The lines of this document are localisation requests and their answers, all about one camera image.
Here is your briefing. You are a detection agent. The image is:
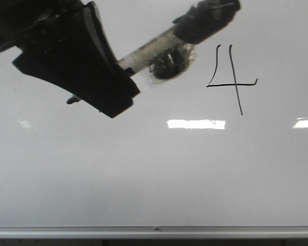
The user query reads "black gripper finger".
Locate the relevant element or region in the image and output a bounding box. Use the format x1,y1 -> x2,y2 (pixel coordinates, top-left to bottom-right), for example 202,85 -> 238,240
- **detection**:
13,2 -> 140,118

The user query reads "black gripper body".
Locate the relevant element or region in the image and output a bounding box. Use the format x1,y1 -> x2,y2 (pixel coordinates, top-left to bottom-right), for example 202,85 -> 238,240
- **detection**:
0,1 -> 87,57

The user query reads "black whiteboard marker with tape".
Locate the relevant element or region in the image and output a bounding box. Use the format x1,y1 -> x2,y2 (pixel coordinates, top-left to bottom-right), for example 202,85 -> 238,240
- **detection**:
67,1 -> 240,104

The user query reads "white whiteboard with aluminium frame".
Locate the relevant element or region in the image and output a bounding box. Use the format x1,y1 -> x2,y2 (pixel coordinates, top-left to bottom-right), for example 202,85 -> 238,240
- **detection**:
0,1 -> 308,238

